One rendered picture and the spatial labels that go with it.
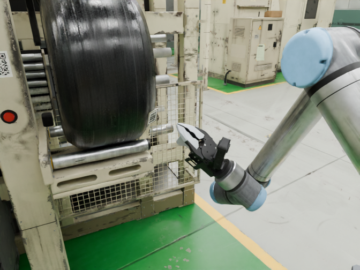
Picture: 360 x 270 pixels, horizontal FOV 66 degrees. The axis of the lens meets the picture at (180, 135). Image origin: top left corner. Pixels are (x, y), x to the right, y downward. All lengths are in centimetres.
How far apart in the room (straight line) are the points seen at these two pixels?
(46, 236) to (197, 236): 102
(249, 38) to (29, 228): 480
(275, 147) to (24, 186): 86
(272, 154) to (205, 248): 107
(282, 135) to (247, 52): 459
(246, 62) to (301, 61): 485
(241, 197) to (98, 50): 60
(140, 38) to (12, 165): 60
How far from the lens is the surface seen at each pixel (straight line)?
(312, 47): 62
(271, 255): 193
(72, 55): 80
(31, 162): 108
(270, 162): 98
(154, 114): 92
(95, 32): 82
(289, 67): 65
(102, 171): 101
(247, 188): 89
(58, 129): 125
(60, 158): 100
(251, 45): 545
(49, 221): 122
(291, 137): 90
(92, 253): 193
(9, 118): 102
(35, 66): 138
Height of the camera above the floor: 136
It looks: 24 degrees down
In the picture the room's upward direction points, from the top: straight up
